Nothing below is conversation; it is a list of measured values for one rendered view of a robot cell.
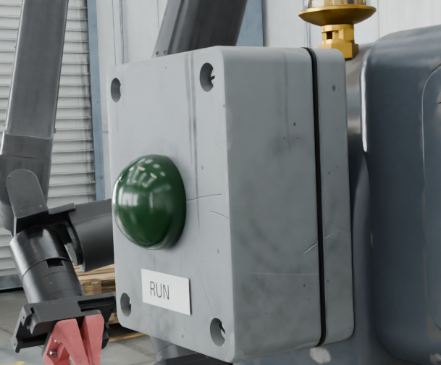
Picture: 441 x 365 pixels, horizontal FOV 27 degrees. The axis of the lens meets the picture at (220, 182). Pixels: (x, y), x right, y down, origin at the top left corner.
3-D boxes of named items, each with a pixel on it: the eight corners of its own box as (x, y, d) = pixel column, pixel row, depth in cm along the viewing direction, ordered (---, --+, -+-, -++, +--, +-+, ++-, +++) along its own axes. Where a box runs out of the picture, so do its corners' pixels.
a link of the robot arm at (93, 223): (1, 206, 105) (1, 173, 97) (95, 181, 109) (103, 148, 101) (31, 300, 101) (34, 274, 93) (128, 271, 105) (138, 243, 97)
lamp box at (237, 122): (115, 325, 32) (103, 66, 31) (223, 308, 34) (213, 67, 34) (234, 366, 25) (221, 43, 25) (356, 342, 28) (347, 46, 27)
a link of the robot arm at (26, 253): (8, 258, 102) (4, 225, 97) (67, 241, 104) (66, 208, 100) (26, 306, 98) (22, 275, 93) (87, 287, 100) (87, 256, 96)
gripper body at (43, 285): (123, 305, 93) (99, 250, 98) (28, 319, 88) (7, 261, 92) (107, 342, 97) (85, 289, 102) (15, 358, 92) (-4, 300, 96)
